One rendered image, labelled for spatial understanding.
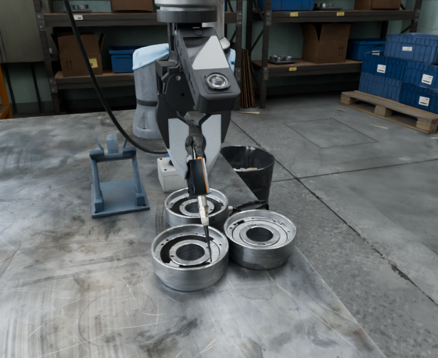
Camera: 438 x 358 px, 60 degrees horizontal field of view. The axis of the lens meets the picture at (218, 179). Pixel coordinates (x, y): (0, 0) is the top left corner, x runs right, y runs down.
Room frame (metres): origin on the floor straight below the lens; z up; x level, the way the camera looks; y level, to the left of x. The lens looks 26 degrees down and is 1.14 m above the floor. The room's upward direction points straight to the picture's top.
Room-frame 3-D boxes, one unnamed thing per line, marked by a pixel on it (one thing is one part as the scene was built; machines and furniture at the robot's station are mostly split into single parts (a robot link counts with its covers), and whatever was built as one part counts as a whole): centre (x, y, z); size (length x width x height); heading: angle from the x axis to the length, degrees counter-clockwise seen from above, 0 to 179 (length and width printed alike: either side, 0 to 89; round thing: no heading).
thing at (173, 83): (0.50, 0.04, 1.07); 0.09 x 0.08 x 0.12; 17
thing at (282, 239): (0.47, -0.06, 0.82); 0.08 x 0.08 x 0.02
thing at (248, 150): (1.74, -0.11, 0.21); 0.34 x 0.34 x 0.43
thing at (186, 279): (0.43, 0.04, 0.82); 0.10 x 0.10 x 0.04
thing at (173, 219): (0.55, 0.04, 0.82); 0.10 x 0.10 x 0.04
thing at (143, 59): (1.04, 0.16, 0.97); 0.13 x 0.12 x 0.14; 90
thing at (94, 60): (3.91, 1.36, 0.64); 0.49 x 0.40 x 0.37; 112
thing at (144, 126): (1.04, 0.17, 0.85); 0.15 x 0.15 x 0.10
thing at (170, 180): (0.70, 0.08, 0.82); 0.08 x 0.07 x 0.05; 17
